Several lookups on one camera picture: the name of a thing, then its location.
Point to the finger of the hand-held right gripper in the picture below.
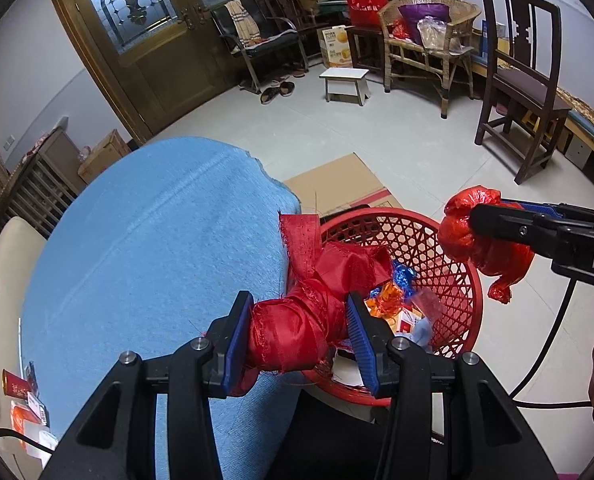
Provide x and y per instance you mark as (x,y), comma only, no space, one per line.
(507,230)
(529,206)

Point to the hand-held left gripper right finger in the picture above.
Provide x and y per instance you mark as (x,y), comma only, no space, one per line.
(364,350)

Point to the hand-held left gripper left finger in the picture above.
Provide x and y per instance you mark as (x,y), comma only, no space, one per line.
(237,345)

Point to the red plastic bag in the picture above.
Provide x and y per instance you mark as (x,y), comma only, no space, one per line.
(459,240)

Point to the orange foil wrapper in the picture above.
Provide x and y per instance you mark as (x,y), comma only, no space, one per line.
(384,302)

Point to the red fabric ribbon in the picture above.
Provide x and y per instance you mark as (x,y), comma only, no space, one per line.
(297,330)

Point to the red plastic basket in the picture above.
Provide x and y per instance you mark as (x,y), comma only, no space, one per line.
(427,240)

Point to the yellow snack box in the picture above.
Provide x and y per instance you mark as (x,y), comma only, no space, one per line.
(408,319)

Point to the blue foil wrapper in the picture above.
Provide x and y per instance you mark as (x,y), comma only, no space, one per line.
(402,280)

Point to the dark wooden chair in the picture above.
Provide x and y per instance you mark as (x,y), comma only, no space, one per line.
(522,80)

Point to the flat cardboard sheet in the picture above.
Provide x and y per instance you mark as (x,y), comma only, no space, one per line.
(342,180)

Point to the wicker chair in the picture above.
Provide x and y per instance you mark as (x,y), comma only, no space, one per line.
(407,60)

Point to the clear plastic bag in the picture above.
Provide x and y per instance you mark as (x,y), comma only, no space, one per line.
(434,32)

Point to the small printed packet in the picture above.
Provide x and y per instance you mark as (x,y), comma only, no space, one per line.
(31,377)

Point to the small white and red box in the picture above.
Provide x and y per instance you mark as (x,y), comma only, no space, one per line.
(37,407)

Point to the purple cushion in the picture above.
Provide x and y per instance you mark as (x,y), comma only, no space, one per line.
(424,12)

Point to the small white stool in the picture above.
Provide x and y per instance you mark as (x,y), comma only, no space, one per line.
(344,75)

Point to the red cylindrical can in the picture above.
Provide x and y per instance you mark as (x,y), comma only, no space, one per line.
(14,385)

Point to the orange and white box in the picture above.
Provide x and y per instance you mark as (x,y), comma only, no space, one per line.
(22,420)

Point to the beige sofa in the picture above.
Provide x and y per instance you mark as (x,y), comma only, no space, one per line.
(7,270)

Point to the yellow and white carton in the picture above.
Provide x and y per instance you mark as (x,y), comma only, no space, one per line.
(337,47)

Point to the brown slipper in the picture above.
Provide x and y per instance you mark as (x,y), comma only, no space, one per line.
(286,89)
(269,96)

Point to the wooden radiator cover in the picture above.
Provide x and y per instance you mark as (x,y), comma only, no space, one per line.
(42,185)

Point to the red gift bag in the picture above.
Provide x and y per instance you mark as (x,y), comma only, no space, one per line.
(367,7)

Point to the wooden glazed door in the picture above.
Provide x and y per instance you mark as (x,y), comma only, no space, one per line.
(167,75)

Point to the black metal armchair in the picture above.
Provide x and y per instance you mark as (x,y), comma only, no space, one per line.
(267,42)

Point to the striped beige scarf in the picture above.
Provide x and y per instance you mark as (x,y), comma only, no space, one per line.
(242,22)

